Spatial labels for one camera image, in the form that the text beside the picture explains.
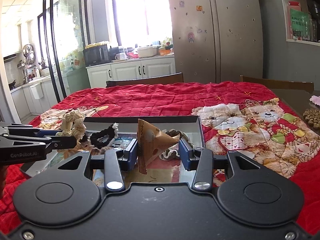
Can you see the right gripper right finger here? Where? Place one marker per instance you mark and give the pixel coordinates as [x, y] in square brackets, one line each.
[199, 160]

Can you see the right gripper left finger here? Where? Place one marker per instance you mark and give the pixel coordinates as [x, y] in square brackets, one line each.
[117, 160]

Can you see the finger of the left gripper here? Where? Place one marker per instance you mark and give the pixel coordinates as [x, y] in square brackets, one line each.
[27, 130]
[16, 143]

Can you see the cream crochet scrunchie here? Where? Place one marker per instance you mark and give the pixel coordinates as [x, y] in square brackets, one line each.
[72, 126]

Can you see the black white ruffled scrunchie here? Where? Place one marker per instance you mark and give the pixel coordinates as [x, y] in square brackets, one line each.
[172, 152]

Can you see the black braided scrunchie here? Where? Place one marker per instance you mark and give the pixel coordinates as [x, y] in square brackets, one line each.
[105, 138]

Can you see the tan triangular snack packet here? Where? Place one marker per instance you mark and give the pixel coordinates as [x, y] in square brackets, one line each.
[151, 143]

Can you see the black shallow box tray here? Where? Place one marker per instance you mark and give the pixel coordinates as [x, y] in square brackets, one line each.
[158, 171]

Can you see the red quilted bedspread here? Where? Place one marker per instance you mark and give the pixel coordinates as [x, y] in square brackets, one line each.
[265, 172]

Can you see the white kitchen cabinet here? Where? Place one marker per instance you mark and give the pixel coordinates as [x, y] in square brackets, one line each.
[155, 66]

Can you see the dark wooden chair back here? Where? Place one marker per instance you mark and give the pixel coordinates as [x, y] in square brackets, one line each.
[162, 80]

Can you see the dark wooden chair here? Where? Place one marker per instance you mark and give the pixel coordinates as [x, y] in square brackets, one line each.
[162, 80]
[280, 84]

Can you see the black microwave oven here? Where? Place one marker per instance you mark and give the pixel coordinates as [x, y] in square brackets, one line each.
[96, 55]

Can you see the white mug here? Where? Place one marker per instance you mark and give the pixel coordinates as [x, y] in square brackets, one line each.
[120, 56]

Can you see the dark wooden chair right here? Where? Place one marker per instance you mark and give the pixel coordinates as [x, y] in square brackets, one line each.
[280, 84]

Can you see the white basin on counter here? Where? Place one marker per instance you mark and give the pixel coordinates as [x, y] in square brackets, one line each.
[148, 51]

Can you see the brown beaded coaster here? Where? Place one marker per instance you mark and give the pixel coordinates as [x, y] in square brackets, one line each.
[312, 117]

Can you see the silver double-door refrigerator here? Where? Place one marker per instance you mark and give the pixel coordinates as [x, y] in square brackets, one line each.
[217, 40]

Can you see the green sign card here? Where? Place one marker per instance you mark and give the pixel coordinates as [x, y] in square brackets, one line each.
[300, 25]

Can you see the black sliding door frame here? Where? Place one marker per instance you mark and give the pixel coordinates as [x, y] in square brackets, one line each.
[63, 33]

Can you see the white wall shelf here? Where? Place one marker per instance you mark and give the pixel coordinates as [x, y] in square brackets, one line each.
[300, 10]

